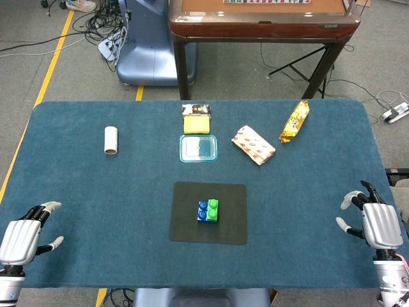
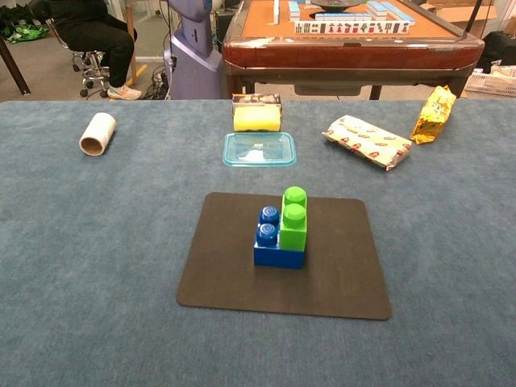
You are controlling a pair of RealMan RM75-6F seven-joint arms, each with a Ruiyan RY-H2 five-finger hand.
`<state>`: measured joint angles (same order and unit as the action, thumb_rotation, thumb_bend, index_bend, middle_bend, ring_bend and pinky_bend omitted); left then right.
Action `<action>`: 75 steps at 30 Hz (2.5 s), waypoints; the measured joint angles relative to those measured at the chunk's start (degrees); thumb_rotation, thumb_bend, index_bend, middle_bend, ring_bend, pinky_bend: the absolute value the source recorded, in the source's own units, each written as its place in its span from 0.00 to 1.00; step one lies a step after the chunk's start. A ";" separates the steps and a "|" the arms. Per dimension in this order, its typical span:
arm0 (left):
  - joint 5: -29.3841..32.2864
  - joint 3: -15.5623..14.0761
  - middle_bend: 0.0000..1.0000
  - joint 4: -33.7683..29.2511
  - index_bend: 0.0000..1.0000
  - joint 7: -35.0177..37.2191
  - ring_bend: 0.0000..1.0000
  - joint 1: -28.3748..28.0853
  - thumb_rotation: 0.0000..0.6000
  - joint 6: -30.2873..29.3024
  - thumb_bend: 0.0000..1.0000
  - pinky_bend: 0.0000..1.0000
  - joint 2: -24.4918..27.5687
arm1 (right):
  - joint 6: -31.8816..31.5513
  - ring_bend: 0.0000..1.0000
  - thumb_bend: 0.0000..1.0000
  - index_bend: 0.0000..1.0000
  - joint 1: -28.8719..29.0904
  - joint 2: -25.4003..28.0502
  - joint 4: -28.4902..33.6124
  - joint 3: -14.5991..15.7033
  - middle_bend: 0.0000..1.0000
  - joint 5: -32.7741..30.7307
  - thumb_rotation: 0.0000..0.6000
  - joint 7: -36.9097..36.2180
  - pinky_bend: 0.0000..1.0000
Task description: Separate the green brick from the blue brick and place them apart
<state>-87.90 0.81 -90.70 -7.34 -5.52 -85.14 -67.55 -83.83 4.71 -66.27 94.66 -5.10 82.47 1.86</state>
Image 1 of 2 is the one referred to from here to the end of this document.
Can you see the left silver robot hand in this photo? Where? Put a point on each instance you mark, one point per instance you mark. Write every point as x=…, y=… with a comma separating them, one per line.
x=19, y=240

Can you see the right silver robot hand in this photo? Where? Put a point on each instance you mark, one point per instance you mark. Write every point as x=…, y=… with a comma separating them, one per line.
x=381, y=227

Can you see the green toy brick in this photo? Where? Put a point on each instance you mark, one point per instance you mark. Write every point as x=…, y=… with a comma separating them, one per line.
x=212, y=211

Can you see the blue toy brick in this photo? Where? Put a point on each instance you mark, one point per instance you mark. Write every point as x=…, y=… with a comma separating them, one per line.
x=202, y=212

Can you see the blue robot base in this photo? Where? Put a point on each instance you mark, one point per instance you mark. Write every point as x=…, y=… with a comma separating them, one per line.
x=143, y=57

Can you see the black box on floor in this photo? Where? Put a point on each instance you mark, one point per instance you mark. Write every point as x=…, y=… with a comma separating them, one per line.
x=397, y=179

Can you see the blue table cloth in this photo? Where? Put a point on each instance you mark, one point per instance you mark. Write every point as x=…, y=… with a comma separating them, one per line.
x=96, y=192

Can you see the white power strip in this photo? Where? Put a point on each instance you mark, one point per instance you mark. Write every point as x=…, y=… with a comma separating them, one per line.
x=394, y=114
x=107, y=48

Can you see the white cardboard tube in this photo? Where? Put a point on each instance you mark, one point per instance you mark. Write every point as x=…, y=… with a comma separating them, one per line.
x=111, y=140

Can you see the golden snack packet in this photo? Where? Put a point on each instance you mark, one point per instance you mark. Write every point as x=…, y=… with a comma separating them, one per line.
x=294, y=123

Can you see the white red-print snack packet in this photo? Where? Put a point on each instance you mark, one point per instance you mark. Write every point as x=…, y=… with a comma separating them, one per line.
x=254, y=145

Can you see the black rectangular mat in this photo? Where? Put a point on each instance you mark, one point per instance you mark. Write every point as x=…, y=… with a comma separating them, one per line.
x=188, y=224

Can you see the grey-blue robot torso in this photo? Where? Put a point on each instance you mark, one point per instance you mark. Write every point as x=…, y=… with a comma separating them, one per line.
x=198, y=299

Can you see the clear plastic container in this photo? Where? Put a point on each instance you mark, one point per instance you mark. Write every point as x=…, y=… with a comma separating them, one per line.
x=198, y=148

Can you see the yellow sponge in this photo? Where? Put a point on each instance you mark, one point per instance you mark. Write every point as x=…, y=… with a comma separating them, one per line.
x=197, y=125

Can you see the black white snack packet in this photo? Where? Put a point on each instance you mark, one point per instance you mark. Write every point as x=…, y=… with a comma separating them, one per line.
x=196, y=110

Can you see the brown mahjong table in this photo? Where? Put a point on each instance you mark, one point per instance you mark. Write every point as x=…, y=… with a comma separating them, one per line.
x=255, y=28

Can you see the white sneaker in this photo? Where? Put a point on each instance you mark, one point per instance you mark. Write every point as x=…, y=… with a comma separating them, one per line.
x=81, y=4

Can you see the mahjong tile row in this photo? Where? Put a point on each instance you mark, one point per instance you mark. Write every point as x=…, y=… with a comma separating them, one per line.
x=265, y=1

